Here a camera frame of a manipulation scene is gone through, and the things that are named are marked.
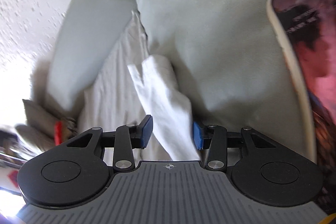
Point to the tan patterned folded garment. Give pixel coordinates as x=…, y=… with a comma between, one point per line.
x=69, y=128

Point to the red folded garment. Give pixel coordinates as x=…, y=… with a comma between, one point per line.
x=58, y=133

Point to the grey sofa seat cushion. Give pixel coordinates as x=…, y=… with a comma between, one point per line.
x=229, y=63

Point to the grey throw pillow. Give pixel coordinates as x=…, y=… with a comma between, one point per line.
x=37, y=134

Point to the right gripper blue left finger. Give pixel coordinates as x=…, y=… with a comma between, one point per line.
x=140, y=134

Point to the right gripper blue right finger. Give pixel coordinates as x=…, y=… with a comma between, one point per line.
x=201, y=136

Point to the smartphone in cream case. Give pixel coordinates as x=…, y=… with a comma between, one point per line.
x=305, y=30

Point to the grey sofa back cushion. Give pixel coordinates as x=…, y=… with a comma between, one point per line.
x=89, y=31

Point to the white t-shirt with script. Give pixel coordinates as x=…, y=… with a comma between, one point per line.
x=131, y=84

